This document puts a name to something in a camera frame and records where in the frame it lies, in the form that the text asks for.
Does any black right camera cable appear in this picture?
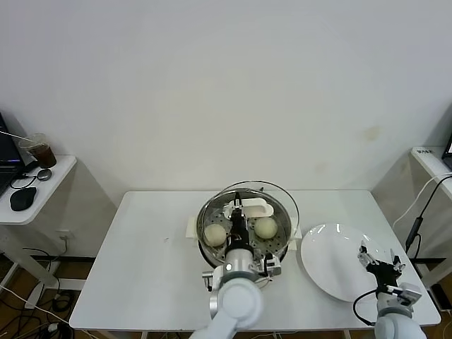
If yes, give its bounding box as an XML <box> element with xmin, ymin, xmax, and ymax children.
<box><xmin>352</xmin><ymin>287</ymin><xmax>381</xmax><ymax>325</ymax></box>

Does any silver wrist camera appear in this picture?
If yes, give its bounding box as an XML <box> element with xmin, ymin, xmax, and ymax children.
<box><xmin>397</xmin><ymin>282</ymin><xmax>422</xmax><ymax>307</ymax></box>
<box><xmin>263</xmin><ymin>253</ymin><xmax>283</xmax><ymax>277</ymax></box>

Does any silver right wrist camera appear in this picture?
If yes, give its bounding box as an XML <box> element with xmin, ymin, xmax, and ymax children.
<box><xmin>397</xmin><ymin>282</ymin><xmax>422</xmax><ymax>307</ymax></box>

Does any black laptop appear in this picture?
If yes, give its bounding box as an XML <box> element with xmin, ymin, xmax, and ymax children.
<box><xmin>0</xmin><ymin>112</ymin><xmax>28</xmax><ymax>198</ymax></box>

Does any thin black desk cable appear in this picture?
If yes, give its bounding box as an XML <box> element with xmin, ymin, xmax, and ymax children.
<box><xmin>10</xmin><ymin>172</ymin><xmax>40</xmax><ymax>190</ymax></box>

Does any clear iced coffee cup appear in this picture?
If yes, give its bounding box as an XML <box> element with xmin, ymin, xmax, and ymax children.
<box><xmin>19</xmin><ymin>132</ymin><xmax>59</xmax><ymax>169</ymax></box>

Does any white round plate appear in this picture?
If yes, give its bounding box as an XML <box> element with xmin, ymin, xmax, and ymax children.
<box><xmin>300</xmin><ymin>222</ymin><xmax>407</xmax><ymax>303</ymax></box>

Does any white hanging cable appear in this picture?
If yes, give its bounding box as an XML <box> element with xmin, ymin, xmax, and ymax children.
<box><xmin>392</xmin><ymin>174</ymin><xmax>452</xmax><ymax>230</ymax></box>

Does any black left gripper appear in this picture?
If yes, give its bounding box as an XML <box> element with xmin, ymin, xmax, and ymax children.
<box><xmin>229</xmin><ymin>191</ymin><xmax>250</xmax><ymax>249</ymax></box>

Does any steel perforated steamer basket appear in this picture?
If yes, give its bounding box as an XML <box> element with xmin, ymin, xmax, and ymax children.
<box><xmin>186</xmin><ymin>190</ymin><xmax>303</xmax><ymax>273</ymax></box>

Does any thin white straw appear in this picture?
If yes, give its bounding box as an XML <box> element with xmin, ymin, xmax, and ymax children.
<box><xmin>0</xmin><ymin>129</ymin><xmax>31</xmax><ymax>141</ymax></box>

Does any black hanging cable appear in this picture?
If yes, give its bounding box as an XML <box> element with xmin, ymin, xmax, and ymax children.
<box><xmin>405</xmin><ymin>175</ymin><xmax>452</xmax><ymax>254</ymax></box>

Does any white side table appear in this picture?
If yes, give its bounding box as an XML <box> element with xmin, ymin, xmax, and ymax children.
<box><xmin>372</xmin><ymin>146</ymin><xmax>452</xmax><ymax>255</ymax></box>
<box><xmin>0</xmin><ymin>154</ymin><xmax>119</xmax><ymax>308</ymax></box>

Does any white steamed baozi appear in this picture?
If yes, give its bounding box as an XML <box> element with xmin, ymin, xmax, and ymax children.
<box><xmin>204</xmin><ymin>225</ymin><xmax>227</xmax><ymax>247</ymax></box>
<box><xmin>254</xmin><ymin>218</ymin><xmax>278</xmax><ymax>239</ymax></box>

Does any black floor cable bundle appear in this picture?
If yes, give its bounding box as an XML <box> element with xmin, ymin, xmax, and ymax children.
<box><xmin>0</xmin><ymin>243</ymin><xmax>77</xmax><ymax>339</ymax></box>

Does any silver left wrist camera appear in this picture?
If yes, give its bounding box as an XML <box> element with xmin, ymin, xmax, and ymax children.
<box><xmin>263</xmin><ymin>253</ymin><xmax>283</xmax><ymax>277</ymax></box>

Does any black computer mouse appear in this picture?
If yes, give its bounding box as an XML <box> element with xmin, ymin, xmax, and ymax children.
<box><xmin>9</xmin><ymin>186</ymin><xmax>38</xmax><ymax>212</ymax></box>

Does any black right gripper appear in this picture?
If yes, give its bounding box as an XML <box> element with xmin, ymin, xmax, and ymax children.
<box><xmin>356</xmin><ymin>239</ymin><xmax>406</xmax><ymax>289</ymax></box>

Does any glass lid cream handle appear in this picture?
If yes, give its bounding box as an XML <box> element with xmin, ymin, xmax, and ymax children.
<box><xmin>201</xmin><ymin>180</ymin><xmax>302</xmax><ymax>256</ymax></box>

